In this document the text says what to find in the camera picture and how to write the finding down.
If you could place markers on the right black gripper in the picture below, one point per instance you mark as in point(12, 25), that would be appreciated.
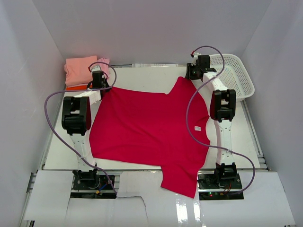
point(189, 75)

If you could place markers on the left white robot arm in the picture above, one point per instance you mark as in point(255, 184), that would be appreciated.
point(77, 121)

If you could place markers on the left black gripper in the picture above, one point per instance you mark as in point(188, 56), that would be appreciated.
point(107, 85)

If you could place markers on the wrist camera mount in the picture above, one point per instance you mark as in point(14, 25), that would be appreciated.
point(95, 69)
point(195, 61)

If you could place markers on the folded peach t shirt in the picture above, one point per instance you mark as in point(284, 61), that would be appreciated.
point(77, 70)

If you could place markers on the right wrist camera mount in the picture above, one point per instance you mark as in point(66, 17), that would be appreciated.
point(195, 61)

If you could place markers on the white plastic basket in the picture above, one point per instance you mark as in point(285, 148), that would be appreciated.
point(235, 76)

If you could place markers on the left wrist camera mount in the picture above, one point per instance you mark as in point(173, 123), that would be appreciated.
point(95, 69)

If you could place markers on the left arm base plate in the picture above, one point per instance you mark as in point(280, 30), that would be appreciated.
point(92, 189)

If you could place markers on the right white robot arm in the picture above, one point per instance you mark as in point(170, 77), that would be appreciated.
point(221, 110)

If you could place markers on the folded orange t shirt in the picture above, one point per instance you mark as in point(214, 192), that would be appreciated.
point(76, 88)

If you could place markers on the red t shirt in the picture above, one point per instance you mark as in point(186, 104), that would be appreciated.
point(157, 129)

